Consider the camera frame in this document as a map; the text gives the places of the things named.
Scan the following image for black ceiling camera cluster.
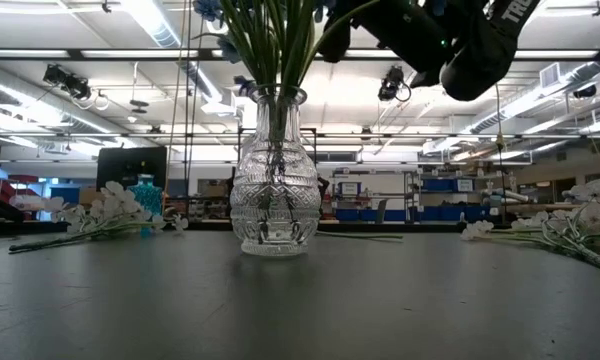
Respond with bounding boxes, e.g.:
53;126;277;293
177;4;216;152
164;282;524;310
42;63;94;101

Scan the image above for blue artificial flower bunch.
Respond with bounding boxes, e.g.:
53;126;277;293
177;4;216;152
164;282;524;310
192;0;381;151

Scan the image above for yellow hanging cable with plug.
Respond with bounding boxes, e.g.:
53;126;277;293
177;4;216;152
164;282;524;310
492;84;507;224

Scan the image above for teal glass vase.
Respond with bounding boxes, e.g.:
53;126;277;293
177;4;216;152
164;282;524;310
127;173;165;237

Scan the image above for clear cut-glass vase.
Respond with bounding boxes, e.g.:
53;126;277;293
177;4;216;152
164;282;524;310
228;83;322;259

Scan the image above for shelf with blue bins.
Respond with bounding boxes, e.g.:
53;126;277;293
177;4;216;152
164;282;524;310
329;167;489;224

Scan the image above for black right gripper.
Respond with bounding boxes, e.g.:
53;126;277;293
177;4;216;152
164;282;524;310
320;0;454;89

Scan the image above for black monitor panel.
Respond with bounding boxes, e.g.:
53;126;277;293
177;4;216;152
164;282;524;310
96;146;168;192

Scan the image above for black hanging cable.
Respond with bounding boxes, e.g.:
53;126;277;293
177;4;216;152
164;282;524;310
182;0;191;197

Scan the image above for black overhead frame bar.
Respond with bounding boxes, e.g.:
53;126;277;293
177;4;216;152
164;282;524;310
0;47;600;62

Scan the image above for silver ventilation duct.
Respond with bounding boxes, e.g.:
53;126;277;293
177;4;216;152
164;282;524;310
0;59;131;149
422;62;600;156

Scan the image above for red storage bins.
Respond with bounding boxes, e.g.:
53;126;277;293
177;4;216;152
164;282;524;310
0;174;41;221

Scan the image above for white artificial flower bunch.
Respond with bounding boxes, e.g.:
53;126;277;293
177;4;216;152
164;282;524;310
8;179;190;255
460;178;600;277

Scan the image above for black ceiling dome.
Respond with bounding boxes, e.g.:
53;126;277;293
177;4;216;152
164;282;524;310
572;83;599;100

